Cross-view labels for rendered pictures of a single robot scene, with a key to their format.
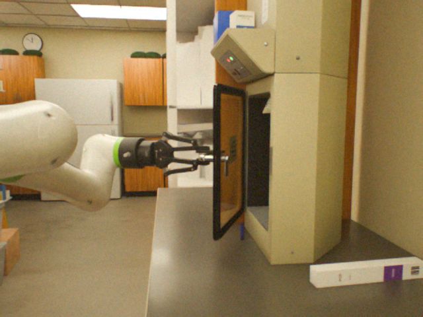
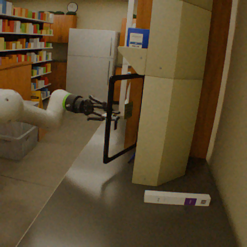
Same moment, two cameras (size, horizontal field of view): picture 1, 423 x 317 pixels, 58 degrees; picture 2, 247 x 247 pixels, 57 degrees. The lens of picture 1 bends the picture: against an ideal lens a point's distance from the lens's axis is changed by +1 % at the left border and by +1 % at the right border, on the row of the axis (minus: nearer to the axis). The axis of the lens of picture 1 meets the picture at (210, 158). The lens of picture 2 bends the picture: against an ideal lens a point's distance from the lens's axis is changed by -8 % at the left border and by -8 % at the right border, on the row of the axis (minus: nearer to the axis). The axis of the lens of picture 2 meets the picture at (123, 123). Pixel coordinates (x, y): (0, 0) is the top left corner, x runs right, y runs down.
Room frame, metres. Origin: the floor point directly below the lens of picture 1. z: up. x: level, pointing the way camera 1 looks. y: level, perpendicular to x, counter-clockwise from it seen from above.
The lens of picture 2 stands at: (-0.03, -0.30, 1.52)
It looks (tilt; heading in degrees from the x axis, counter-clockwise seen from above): 18 degrees down; 13
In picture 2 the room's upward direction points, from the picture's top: 6 degrees clockwise
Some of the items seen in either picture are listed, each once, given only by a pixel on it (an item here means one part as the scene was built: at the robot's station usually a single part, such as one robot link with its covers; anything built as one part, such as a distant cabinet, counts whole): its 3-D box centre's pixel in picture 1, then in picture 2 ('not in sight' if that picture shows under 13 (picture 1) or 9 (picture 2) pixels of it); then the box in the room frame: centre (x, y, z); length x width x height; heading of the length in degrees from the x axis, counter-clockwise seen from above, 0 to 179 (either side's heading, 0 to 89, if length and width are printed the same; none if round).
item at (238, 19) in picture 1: (241, 25); (135, 40); (1.01, -0.08, 1.54); 0.05 x 0.05 x 0.06; 15
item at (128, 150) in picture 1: (135, 153); (74, 103); (1.10, 0.22, 1.20); 0.12 x 0.06 x 0.09; 162
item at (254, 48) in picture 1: (237, 60); (134, 58); (1.05, -0.08, 1.46); 0.32 x 0.11 x 0.10; 7
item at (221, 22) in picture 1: (232, 31); (138, 38); (1.15, -0.06, 1.56); 0.10 x 0.10 x 0.09; 7
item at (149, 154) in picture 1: (158, 154); (85, 106); (1.08, 0.15, 1.20); 0.09 x 0.07 x 0.08; 72
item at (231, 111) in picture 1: (230, 158); (125, 116); (1.07, -0.06, 1.19); 0.30 x 0.01 x 0.40; 162
